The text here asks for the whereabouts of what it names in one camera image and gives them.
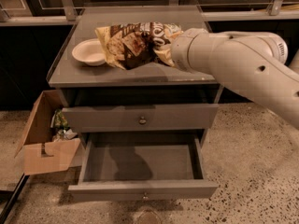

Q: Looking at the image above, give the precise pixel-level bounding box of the grey drawer cabinet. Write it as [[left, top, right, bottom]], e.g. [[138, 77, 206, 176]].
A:
[[47, 13, 223, 139]]

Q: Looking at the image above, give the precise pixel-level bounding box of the crumpled clear wrapper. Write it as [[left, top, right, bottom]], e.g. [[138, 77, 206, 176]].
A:
[[52, 129, 78, 142]]

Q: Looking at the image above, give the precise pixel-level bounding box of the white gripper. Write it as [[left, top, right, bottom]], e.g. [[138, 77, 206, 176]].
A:
[[170, 28, 207, 72]]

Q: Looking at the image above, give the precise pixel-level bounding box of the green snack packet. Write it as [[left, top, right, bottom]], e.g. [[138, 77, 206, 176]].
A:
[[50, 109, 69, 130]]

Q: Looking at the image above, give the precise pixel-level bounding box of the metal window frame rail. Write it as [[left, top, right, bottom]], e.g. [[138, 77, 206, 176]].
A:
[[0, 0, 299, 26]]

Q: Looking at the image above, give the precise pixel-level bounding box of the closed grey top drawer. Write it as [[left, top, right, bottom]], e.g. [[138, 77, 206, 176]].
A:
[[63, 104, 219, 133]]

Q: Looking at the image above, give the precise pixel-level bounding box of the brown chip bag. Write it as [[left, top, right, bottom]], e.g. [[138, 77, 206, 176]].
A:
[[95, 21, 183, 70]]

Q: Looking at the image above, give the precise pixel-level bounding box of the brown cardboard box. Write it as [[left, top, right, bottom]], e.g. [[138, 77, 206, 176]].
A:
[[15, 90, 83, 175]]

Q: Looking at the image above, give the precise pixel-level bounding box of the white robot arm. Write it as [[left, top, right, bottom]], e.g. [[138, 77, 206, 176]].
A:
[[171, 28, 299, 129]]

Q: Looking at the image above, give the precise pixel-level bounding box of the white paper bowl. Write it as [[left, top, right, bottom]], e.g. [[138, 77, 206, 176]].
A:
[[72, 39, 106, 66]]

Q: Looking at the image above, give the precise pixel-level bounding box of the open grey middle drawer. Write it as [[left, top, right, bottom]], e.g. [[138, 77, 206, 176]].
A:
[[68, 132, 218, 202]]

